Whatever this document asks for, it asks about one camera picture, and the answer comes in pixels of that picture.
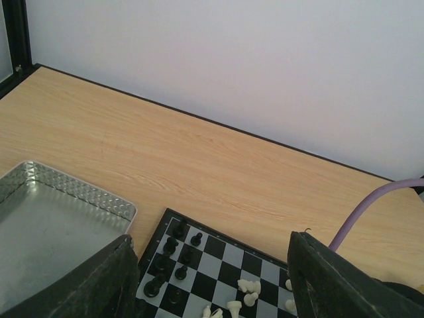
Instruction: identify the silver metal tray left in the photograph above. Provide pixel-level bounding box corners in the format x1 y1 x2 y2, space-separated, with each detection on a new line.
1 161 137 312

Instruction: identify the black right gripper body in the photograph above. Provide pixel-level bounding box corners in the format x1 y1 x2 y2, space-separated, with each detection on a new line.
378 280 424 301

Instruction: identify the black white chess board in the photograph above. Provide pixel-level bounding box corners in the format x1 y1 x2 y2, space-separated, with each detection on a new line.
136 209 297 317

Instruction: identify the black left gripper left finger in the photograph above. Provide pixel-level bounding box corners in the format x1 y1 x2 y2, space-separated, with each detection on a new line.
1 235 139 317

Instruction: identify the white king lying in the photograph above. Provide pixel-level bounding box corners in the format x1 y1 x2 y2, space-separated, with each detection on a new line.
227 301 242 318

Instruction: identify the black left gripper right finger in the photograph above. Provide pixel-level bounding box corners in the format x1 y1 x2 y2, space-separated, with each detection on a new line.
288 232 423 317

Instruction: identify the black chess piece row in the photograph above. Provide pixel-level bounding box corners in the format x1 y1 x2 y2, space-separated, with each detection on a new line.
137 215 208 310

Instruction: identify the white bishop lying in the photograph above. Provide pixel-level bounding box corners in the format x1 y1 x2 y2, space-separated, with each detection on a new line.
202 305 211 318

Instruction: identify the black enclosure frame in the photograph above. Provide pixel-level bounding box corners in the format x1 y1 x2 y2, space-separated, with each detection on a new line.
1 0 37 98

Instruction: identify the white queen lying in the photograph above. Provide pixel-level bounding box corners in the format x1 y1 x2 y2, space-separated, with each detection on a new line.
210 308 223 318

